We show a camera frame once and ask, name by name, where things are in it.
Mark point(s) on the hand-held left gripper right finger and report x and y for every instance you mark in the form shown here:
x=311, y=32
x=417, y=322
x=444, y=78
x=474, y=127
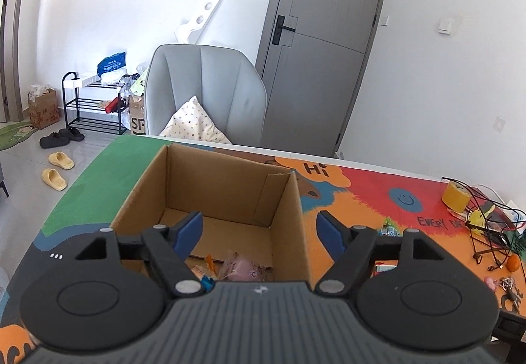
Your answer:
x=328, y=230

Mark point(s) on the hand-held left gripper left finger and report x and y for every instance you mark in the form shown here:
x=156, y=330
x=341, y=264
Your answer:
x=189, y=230

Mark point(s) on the yellow orange snack packet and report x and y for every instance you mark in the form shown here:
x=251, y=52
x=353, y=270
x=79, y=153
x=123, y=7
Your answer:
x=203, y=268

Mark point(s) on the blue snack packet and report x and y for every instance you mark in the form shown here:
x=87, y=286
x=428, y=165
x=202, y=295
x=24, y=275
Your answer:
x=206, y=284

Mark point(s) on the brown cardboard box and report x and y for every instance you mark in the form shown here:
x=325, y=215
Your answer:
x=230, y=187

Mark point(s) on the pale purple snack packet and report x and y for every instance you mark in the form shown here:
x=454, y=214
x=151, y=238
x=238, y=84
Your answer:
x=244, y=267

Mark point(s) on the teal snack packet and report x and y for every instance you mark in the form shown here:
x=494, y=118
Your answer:
x=389, y=228

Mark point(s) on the red snack packet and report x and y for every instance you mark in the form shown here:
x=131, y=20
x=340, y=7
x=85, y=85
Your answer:
x=384, y=268

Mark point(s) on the white dotted pillow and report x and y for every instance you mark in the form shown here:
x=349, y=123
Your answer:
x=195, y=121

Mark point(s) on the brown paper bag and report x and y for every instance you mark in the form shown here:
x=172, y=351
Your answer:
x=137, y=119

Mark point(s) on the yellow tape roll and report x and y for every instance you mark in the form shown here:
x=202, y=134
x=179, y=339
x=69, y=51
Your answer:
x=456, y=196

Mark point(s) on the yellow slipper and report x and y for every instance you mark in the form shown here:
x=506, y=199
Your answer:
x=61, y=160
x=54, y=179

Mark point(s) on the red umbrella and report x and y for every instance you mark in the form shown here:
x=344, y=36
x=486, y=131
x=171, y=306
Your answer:
x=115, y=105

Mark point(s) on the grey door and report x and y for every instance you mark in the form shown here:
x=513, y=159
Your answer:
x=320, y=80

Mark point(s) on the dark slipper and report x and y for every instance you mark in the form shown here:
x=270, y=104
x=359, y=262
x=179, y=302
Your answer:
x=73, y=134
x=53, y=141

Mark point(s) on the grey upholstered chair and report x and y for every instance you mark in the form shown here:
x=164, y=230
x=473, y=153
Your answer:
x=213, y=80

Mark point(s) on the yellow toy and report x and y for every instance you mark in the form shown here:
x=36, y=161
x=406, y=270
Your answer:
x=480, y=218

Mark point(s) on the green patterned bag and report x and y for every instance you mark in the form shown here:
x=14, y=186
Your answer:
x=139, y=85

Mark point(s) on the black shoe rack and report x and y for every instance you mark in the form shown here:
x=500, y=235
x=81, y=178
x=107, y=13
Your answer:
x=92, y=103

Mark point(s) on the pink trinket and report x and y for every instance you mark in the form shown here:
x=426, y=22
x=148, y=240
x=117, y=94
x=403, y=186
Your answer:
x=490, y=282

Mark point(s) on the blue plastic bag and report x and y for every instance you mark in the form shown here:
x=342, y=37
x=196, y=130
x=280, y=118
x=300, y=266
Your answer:
x=111, y=64

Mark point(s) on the orange fruit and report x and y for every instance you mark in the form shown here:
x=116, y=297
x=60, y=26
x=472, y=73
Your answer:
x=513, y=263

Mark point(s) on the brown printed carton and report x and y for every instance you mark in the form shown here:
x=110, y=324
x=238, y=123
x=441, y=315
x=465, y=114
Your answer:
x=44, y=109

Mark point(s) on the bunch of keys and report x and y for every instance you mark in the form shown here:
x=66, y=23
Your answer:
x=509, y=290

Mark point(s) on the green floor mat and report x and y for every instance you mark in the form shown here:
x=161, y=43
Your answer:
x=14, y=136

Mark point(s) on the white foam board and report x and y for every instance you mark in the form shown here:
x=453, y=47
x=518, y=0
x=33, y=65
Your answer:
x=199, y=18

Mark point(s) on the white wall outlet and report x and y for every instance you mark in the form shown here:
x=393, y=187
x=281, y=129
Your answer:
x=499, y=123

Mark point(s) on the small white wall switch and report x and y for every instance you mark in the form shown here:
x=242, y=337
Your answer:
x=384, y=21

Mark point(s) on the white light switch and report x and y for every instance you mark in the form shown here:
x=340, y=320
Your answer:
x=444, y=26

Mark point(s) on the grey door frame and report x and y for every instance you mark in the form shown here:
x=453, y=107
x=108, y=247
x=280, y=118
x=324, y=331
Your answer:
x=14, y=39

